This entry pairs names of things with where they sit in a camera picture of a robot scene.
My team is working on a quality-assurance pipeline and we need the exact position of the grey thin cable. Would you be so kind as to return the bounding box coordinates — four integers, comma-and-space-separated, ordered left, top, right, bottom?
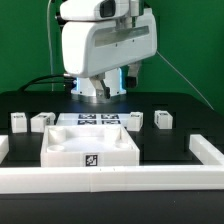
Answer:
156, 50, 215, 111

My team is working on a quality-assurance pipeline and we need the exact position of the white square tabletop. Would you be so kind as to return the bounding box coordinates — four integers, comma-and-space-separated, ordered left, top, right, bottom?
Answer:
40, 124, 140, 167

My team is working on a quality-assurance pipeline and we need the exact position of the white obstacle fence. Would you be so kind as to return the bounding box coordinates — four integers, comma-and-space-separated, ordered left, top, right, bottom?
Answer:
0, 135, 224, 194

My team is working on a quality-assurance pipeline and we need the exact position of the black cable bundle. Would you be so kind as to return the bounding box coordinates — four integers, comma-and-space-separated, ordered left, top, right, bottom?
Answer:
18, 73, 78, 93

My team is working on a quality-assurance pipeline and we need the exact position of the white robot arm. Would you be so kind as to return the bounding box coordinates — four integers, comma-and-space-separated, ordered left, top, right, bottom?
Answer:
57, 0, 157, 103

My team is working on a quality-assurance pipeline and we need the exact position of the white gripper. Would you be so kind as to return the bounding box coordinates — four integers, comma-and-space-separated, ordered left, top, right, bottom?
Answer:
62, 8, 157, 100

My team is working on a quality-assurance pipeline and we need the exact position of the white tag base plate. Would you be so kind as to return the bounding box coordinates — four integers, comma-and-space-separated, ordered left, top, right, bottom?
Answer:
57, 113, 129, 126

